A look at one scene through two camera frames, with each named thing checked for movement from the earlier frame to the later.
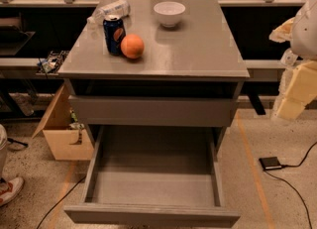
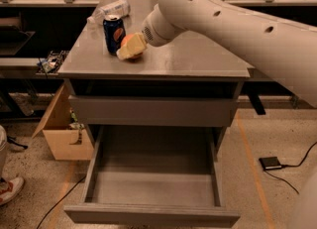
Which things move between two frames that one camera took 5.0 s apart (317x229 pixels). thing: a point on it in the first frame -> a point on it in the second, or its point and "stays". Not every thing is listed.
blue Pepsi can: [115, 32] stays
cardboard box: [65, 141] stays
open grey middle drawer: [158, 175] stays
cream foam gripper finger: [297, 87] -> [135, 45]
